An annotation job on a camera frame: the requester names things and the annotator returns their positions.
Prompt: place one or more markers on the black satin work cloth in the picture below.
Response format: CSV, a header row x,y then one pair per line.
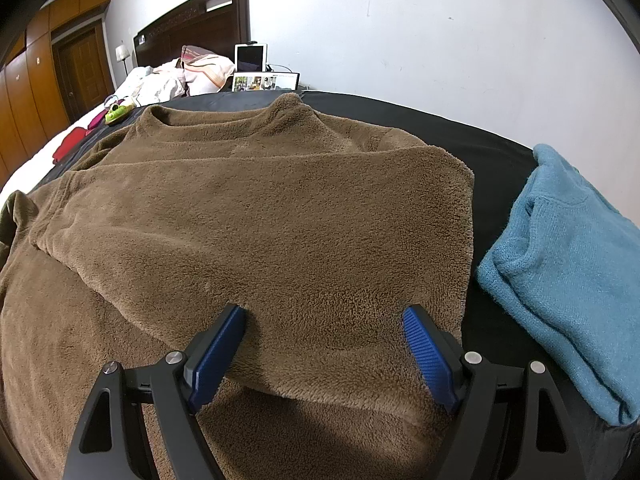
x,y
500,168

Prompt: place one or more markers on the magenta folded garment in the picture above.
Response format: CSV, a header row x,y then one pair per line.
x,y
98,120

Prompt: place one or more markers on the brown wooden door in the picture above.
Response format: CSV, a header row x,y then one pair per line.
x,y
81,67

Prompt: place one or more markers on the pink striped pillow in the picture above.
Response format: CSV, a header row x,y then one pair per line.
x,y
205,71

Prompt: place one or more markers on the white crumpled blanket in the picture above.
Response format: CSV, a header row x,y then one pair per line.
x,y
147,85

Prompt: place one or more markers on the orange wooden wardrobe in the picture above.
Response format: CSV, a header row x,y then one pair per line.
x,y
32,109

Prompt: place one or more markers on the brown fleece sweater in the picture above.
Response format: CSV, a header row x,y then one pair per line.
x,y
324,229

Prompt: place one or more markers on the white bed sheet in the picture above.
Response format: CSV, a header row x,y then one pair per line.
x,y
35,169

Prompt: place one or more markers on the dark wooden headboard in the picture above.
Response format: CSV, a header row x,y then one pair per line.
x,y
215,25

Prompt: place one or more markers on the red folded garment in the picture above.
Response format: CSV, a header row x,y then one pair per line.
x,y
69,143

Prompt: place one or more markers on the folded teal fleece garment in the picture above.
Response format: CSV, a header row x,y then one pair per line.
x,y
566,268

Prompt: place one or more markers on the green toy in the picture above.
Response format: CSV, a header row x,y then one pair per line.
x,y
118,112

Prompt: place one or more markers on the white tablet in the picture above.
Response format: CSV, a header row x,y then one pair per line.
x,y
250,58

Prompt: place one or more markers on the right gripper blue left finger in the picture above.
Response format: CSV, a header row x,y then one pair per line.
x,y
210,353

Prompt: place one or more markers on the white bedside lamp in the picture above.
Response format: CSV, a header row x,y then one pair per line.
x,y
122,54

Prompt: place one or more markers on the photo frame collage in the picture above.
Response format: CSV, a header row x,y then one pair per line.
x,y
264,81

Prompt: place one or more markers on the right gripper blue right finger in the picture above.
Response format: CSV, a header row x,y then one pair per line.
x,y
437,355

